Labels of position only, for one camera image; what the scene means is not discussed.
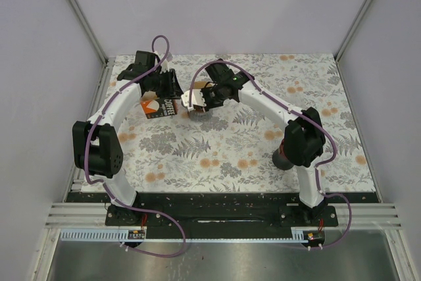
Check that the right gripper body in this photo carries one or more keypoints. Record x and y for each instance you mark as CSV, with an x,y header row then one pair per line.
x,y
216,99

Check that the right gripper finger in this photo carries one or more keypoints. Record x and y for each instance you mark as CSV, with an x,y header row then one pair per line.
x,y
201,108
207,88

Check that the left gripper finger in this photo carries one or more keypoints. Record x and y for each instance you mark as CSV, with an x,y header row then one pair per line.
x,y
164,85
175,89

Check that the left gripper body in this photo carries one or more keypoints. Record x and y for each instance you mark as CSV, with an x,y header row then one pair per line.
x,y
154,82

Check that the grey glass carafe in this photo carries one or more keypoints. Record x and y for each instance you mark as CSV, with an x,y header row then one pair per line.
x,y
197,116

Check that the brown paper coffee filter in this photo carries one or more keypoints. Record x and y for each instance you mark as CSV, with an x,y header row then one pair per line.
x,y
200,84

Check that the orange coffee filter box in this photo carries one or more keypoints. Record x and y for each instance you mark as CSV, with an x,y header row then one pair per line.
x,y
159,108

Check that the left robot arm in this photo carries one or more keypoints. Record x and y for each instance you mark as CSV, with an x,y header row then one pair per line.
x,y
96,146

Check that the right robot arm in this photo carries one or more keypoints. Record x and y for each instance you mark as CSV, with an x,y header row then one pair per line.
x,y
304,136

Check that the floral patterned table mat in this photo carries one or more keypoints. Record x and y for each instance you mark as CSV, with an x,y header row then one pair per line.
x,y
231,150

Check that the dark grey red-rimmed cup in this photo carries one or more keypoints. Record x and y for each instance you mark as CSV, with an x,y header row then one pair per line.
x,y
279,159

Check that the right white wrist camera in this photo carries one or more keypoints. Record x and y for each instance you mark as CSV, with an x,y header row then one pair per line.
x,y
192,97

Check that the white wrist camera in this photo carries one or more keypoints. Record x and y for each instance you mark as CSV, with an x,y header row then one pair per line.
x,y
192,97
164,67

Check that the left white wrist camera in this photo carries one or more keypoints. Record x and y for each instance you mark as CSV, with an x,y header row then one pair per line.
x,y
164,67

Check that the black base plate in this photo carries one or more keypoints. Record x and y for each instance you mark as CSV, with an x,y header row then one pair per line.
x,y
280,209

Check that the aluminium frame rail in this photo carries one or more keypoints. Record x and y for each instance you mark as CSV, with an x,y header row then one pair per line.
x,y
88,31

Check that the white slotted cable duct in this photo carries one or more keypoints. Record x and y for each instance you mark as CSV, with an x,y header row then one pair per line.
x,y
102,235

